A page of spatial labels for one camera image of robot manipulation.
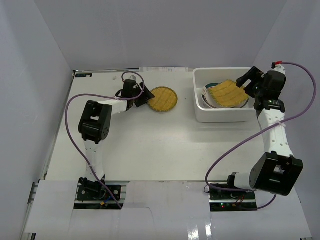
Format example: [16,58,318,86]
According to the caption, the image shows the dark label sticker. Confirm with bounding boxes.
[74,73,93,78]

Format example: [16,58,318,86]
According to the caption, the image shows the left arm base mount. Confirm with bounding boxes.
[73,177,121,210]

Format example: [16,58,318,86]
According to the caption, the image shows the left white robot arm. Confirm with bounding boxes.
[78,79,155,182]

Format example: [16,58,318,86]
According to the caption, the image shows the white plastic bin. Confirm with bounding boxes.
[192,67,256,123]

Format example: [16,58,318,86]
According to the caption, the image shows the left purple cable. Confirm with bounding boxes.
[65,71,146,210]

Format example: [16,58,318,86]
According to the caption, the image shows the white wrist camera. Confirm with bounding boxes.
[128,74,137,81]
[271,61,286,75]

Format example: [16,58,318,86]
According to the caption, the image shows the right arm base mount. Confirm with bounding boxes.
[203,185,258,213]

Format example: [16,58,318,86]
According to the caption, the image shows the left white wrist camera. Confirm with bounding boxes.
[128,74,137,81]

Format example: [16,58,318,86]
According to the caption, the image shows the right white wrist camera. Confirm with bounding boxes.
[271,61,286,75]

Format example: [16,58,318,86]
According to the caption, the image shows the white plate orange sunburst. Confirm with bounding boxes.
[234,96,250,108]

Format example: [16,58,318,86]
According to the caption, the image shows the white plate green red rim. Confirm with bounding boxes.
[199,82,237,110]

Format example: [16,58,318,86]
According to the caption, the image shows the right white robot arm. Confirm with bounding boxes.
[225,62,303,200]

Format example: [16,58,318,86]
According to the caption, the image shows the round woven bamboo tray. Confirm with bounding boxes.
[147,86,178,113]

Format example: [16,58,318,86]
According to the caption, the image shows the white paper sheets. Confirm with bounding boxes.
[139,67,189,73]

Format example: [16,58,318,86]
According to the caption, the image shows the fan-shaped woven bamboo tray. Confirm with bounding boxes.
[208,79,249,108]

